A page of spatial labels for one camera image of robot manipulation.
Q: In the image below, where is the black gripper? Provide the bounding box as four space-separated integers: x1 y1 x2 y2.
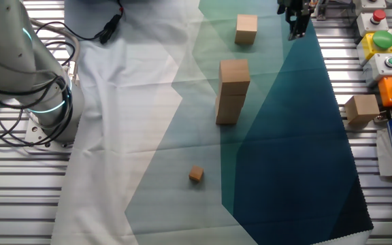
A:
277 0 314 42

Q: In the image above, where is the wooden cube block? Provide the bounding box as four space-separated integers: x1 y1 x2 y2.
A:
215 115 240 125
216 92 247 110
215 105 244 119
344 94 380 125
234 14 259 46
218 59 251 96

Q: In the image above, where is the metal clamp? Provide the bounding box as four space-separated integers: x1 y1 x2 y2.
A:
313 0 336 20

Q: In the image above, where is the grey box red button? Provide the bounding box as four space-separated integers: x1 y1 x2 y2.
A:
355 9 389 37

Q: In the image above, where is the yellow box green button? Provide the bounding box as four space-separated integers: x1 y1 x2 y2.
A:
356 30 392 66

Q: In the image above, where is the grey box small green button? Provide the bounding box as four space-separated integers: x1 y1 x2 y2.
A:
362 52 392 86

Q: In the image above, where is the orange button box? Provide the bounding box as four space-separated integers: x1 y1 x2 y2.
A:
378 75 392 108

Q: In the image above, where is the blue green white cloth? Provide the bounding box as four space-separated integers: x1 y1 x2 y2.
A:
50 0 374 245

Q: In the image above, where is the small wooden cube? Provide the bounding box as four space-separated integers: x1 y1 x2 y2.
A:
188 165 205 183

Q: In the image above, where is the black tied power cable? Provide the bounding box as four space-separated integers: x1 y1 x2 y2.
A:
35 6 125 45

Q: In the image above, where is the grey robot hose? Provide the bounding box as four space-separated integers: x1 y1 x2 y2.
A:
34 20 81 84

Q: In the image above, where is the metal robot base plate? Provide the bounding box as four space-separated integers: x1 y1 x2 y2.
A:
24 117 76 150

